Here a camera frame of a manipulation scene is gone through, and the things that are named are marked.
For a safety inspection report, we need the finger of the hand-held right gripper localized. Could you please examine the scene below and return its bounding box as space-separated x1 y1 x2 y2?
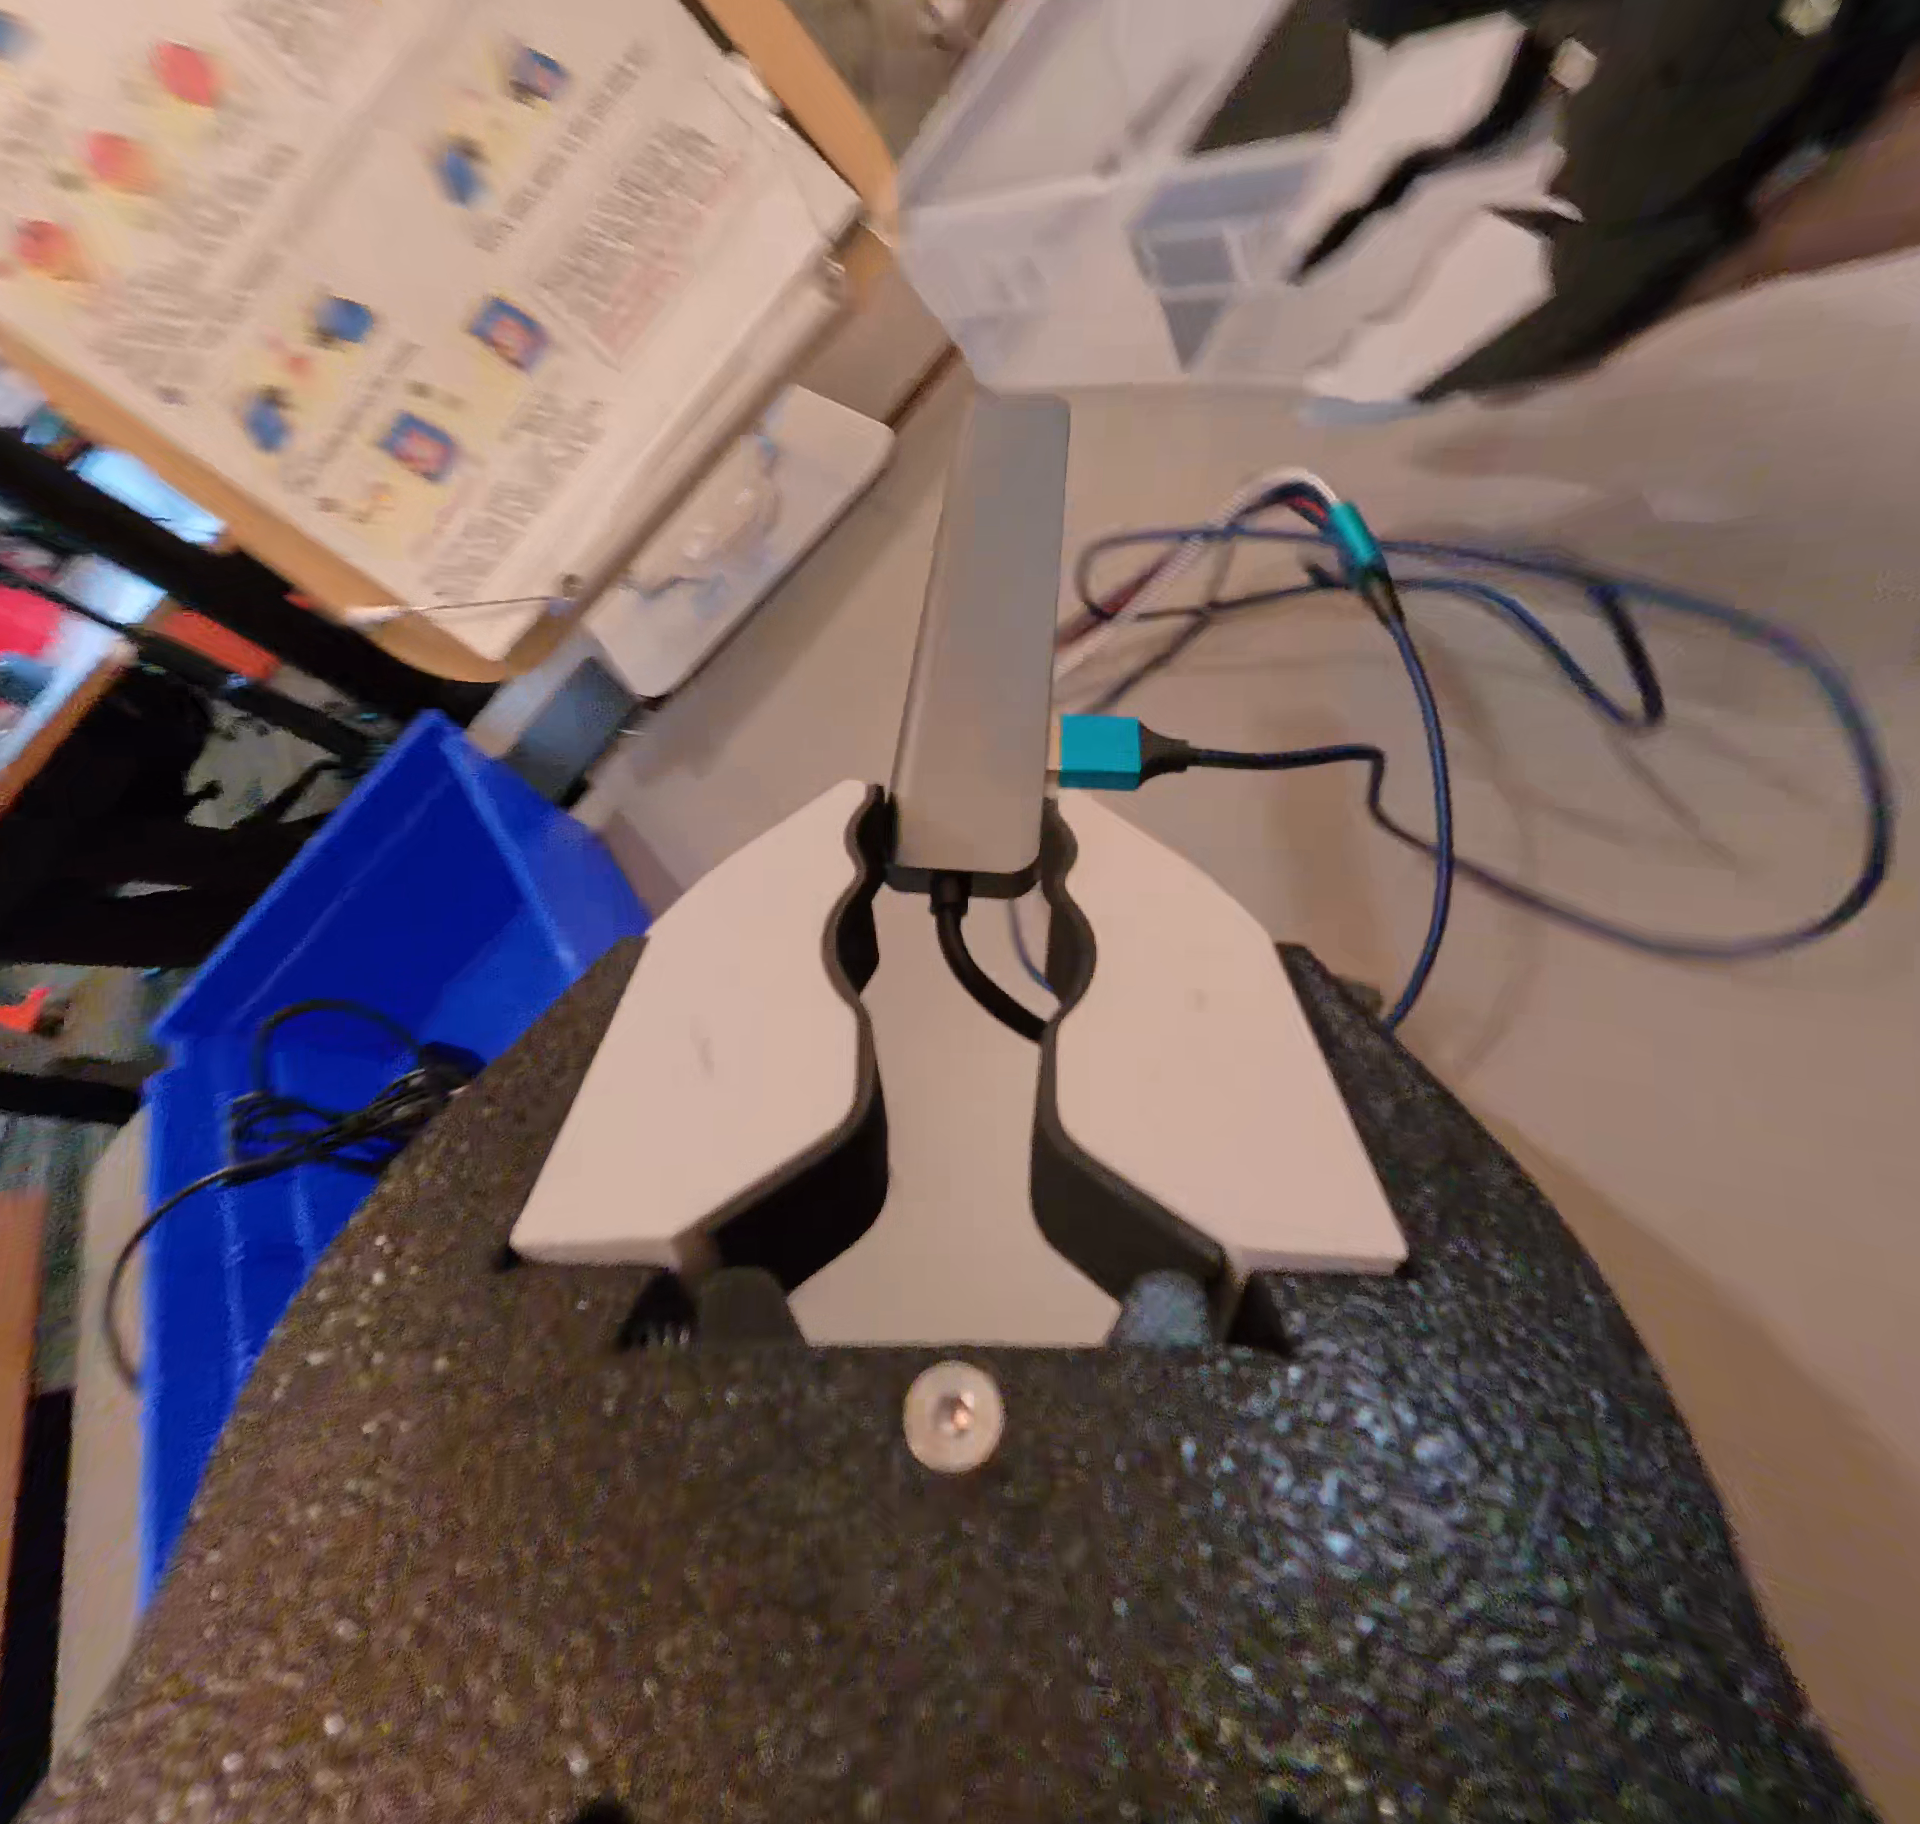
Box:
1311 15 1549 272
1296 148 1584 409

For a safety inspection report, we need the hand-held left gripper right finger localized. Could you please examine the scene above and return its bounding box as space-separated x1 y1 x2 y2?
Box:
1032 795 1415 1287

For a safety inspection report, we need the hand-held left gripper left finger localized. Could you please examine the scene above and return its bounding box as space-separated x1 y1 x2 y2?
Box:
506 778 892 1279

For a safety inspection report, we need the large blue plastic bin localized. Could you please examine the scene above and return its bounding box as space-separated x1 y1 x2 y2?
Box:
140 710 660 1618

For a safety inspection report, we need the blue braided multi-head cable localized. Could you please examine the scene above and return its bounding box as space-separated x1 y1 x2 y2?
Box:
1053 467 1892 1035

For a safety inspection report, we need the large black USB hub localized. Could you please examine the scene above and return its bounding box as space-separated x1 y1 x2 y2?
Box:
104 997 488 1391

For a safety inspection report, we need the clear plastic bin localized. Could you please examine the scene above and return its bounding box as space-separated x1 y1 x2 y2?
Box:
896 0 1350 387

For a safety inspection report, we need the slim grey USB hub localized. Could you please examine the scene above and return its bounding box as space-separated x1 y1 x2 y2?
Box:
883 393 1071 1037

